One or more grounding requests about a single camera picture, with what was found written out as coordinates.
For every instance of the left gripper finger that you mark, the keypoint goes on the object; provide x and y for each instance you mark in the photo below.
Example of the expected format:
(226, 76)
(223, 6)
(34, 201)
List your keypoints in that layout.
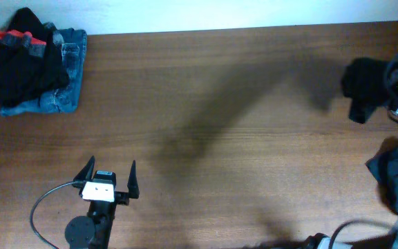
(86, 173)
(132, 184)

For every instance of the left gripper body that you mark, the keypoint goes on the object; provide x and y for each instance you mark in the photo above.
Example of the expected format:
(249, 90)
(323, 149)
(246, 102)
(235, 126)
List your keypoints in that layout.
(121, 198)

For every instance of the black t-shirt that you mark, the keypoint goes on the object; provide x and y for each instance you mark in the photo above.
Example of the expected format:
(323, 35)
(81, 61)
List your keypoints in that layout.
(363, 82)

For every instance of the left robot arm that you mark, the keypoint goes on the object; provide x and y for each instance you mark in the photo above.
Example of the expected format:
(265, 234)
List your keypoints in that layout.
(93, 230)

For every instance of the dark garment with white logo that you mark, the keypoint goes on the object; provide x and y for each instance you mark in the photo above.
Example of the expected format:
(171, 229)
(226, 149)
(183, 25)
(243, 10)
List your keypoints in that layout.
(384, 169)

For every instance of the black garment with red trim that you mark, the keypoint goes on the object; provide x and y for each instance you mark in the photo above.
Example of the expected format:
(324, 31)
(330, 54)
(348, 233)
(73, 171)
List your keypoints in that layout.
(30, 59)

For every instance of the folded blue denim jeans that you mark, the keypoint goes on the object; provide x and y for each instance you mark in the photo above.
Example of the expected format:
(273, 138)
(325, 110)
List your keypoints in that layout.
(73, 46)

